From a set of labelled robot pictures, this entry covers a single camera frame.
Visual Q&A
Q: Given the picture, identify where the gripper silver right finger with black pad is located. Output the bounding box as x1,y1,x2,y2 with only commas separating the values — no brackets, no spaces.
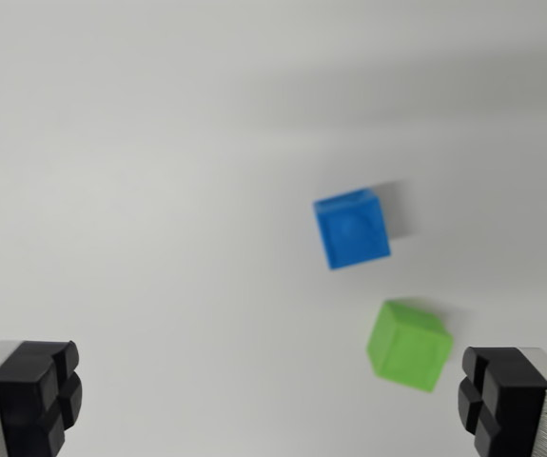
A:
457,346,547,457

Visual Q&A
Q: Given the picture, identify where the green cube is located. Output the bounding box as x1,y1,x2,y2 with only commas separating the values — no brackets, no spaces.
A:
365,298,454,394

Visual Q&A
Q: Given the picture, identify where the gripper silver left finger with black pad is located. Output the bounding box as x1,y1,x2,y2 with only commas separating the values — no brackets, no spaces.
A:
0,339,84,457

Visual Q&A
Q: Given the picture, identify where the blue cube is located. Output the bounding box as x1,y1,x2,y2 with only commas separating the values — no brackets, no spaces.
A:
312,187,392,271

